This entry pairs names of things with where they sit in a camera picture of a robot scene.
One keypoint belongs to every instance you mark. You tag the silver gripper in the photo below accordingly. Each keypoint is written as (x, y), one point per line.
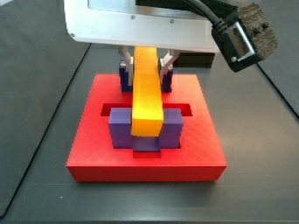
(118, 22)

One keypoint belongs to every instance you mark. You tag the long yellow block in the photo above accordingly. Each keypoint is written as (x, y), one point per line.
(147, 104)

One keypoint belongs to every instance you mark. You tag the red slotted board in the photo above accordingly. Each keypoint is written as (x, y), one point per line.
(95, 161)

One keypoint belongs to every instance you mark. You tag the dark blue U block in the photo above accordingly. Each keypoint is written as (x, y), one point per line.
(128, 88)

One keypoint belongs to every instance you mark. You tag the purple U block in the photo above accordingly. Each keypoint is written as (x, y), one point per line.
(168, 139)

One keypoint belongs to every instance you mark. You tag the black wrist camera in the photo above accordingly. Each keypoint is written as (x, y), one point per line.
(244, 37)

